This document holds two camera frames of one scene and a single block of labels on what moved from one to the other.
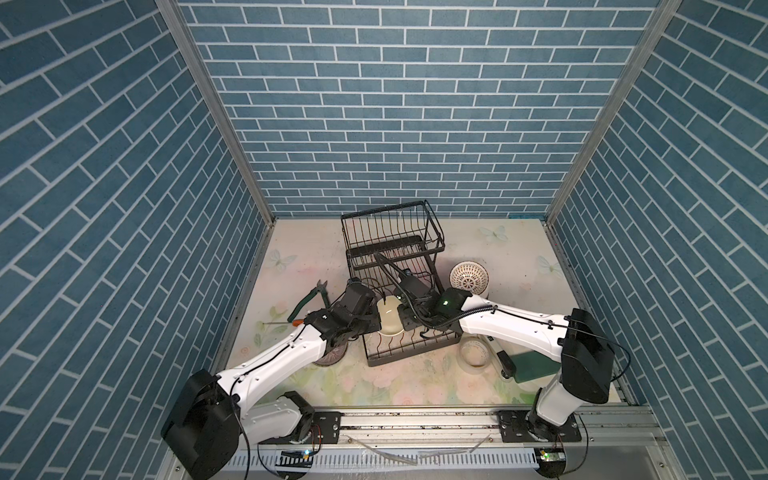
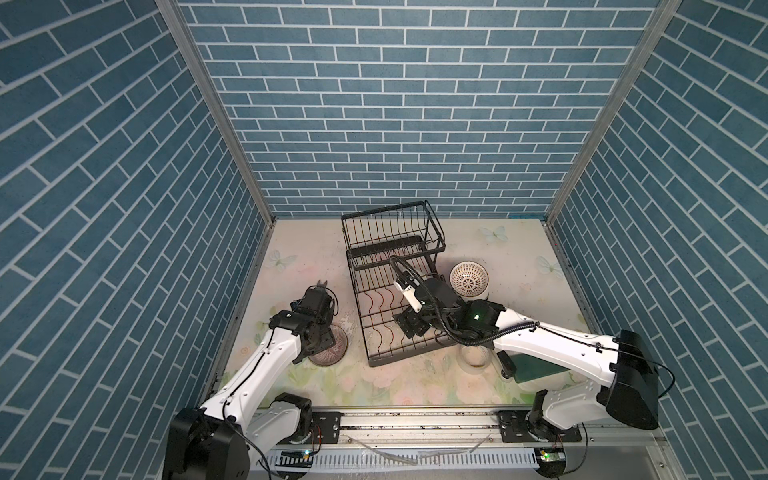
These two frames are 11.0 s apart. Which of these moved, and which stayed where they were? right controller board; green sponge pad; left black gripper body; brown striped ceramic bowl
Moved: left black gripper body
Stayed: brown striped ceramic bowl; right controller board; green sponge pad
